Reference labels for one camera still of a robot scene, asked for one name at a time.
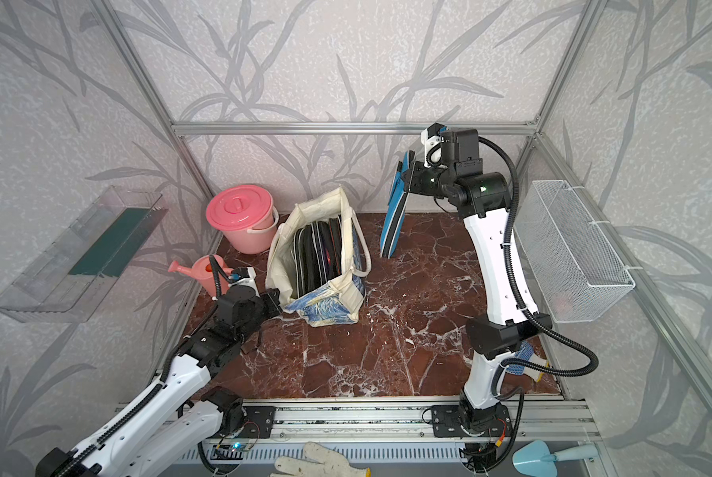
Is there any light blue garden trowel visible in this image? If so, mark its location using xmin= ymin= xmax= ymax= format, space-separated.
xmin=512 ymin=440 xmax=599 ymax=477

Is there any pink watering can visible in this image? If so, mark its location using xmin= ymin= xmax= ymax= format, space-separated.
xmin=168 ymin=254 xmax=233 ymax=297

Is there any white wire wall basket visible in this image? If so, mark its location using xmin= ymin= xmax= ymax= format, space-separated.
xmin=515 ymin=180 xmax=636 ymax=323

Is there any clear plastic wall tray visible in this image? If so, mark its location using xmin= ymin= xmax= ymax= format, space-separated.
xmin=0 ymin=186 xmax=167 ymax=323

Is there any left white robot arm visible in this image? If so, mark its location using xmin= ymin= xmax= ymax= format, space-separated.
xmin=35 ymin=284 xmax=282 ymax=476

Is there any blue dotted work glove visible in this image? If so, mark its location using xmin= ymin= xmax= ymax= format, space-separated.
xmin=501 ymin=342 xmax=551 ymax=384

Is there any pink bucket with lid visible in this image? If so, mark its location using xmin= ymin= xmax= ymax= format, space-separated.
xmin=206 ymin=185 xmax=280 ymax=254

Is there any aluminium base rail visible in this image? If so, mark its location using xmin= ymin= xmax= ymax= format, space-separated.
xmin=98 ymin=397 xmax=602 ymax=445

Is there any white work glove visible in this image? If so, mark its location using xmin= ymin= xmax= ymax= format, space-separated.
xmin=272 ymin=442 xmax=372 ymax=477

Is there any green paddle case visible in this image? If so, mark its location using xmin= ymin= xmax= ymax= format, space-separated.
xmin=292 ymin=227 xmax=307 ymax=298

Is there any red trimmed paddle case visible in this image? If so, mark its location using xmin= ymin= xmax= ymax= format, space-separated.
xmin=328 ymin=215 xmax=342 ymax=277

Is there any canvas tote bag starry print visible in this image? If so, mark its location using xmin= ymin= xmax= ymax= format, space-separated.
xmin=266 ymin=188 xmax=372 ymax=327

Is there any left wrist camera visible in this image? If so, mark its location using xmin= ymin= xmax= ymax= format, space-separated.
xmin=228 ymin=268 xmax=259 ymax=295

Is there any aluminium cage frame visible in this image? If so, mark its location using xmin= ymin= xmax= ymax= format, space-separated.
xmin=91 ymin=1 xmax=712 ymax=414

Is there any blue paddle case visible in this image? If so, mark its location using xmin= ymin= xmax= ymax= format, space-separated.
xmin=380 ymin=150 xmax=415 ymax=258

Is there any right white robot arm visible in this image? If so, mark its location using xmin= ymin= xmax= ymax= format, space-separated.
xmin=401 ymin=127 xmax=600 ymax=429

